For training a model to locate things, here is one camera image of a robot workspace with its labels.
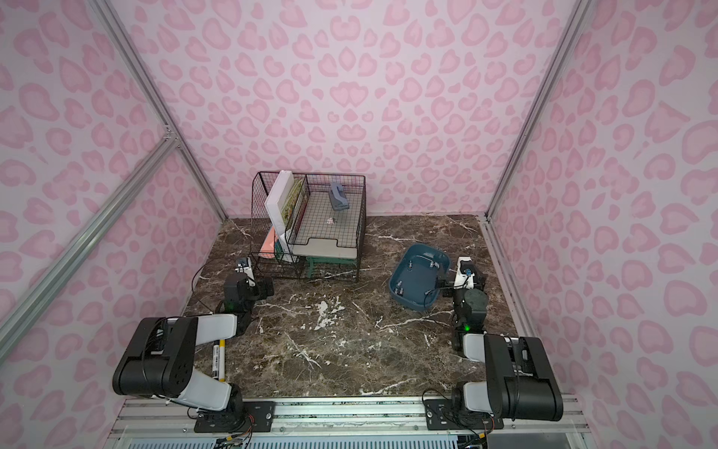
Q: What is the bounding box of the teal plastic storage box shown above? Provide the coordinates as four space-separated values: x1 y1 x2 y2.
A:
388 243 451 312

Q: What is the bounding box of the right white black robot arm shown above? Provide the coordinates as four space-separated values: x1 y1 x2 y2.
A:
436 269 564 426

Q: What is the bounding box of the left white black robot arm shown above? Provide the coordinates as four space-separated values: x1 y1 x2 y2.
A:
112 271 274 424

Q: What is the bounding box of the pink notebook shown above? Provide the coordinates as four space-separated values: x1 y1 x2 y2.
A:
259 226 278 259

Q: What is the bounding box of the white black marker pen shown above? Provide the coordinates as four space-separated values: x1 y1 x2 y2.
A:
211 344 220 380

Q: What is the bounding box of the green tray under organizer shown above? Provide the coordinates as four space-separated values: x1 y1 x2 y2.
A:
305 256 358 280

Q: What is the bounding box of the grey paper tray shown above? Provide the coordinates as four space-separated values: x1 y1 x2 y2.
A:
290 192 364 259

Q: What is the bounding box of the green illustrated book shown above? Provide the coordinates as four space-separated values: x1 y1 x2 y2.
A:
280 177 306 229

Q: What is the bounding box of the white board in organizer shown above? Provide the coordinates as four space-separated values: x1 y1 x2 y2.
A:
265 170 295 235

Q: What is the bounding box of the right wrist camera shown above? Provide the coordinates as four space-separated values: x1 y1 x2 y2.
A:
454 256 477 289

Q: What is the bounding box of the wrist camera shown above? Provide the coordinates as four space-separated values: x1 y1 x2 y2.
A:
235 256 254 282
454 256 477 289

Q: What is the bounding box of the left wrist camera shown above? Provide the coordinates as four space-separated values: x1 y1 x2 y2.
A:
235 256 254 282

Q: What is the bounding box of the black wire mesh organizer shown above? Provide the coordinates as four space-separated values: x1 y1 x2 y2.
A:
249 170 368 281

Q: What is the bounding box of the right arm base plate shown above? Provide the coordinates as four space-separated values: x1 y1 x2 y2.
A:
422 398 504 433

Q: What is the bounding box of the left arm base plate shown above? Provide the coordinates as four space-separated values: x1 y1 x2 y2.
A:
194 400 277 434

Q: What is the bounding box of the aluminium front rail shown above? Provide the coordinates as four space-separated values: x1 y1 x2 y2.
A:
108 395 591 443

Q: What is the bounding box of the diagonal aluminium frame bar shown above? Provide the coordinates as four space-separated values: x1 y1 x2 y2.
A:
1 132 177 361

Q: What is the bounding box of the right aluminium frame post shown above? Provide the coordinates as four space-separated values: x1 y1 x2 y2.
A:
485 0 596 222

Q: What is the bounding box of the aluminium frame post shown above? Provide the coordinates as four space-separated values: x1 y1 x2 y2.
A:
88 0 229 221
485 0 596 222

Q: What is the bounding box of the left aluminium frame post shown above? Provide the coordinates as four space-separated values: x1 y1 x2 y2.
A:
88 0 229 221

